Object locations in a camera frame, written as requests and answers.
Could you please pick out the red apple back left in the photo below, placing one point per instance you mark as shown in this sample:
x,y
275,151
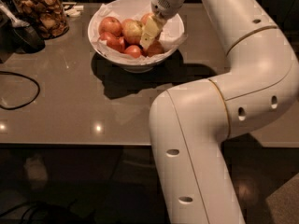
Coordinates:
x,y
110,24

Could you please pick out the red apple front right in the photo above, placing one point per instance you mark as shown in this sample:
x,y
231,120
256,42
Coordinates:
x,y
155,48

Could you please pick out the glass jar of dried chips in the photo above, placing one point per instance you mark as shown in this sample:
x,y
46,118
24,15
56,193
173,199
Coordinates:
x,y
47,16

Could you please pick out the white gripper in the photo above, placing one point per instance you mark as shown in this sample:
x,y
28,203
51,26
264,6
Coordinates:
x,y
163,6

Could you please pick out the red apple front centre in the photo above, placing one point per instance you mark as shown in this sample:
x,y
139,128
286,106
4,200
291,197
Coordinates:
x,y
134,51

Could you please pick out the white ceramic bowl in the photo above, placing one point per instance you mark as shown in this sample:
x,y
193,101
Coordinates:
x,y
137,66

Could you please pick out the black kitchen appliance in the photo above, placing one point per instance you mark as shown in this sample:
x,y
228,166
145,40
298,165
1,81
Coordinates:
x,y
16,35

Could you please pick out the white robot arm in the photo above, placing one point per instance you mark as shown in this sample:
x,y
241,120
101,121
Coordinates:
x,y
188,123

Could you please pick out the small white items on table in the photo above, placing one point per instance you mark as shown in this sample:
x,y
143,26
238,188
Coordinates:
x,y
73,11

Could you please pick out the red apple front left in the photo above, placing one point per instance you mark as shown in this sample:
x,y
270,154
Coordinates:
x,y
116,43

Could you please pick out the red apple back right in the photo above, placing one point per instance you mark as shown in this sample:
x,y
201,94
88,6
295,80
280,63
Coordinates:
x,y
146,17

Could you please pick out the red apple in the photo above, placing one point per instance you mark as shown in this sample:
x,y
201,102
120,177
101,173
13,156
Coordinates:
x,y
155,48
116,43
134,51
110,24
146,17

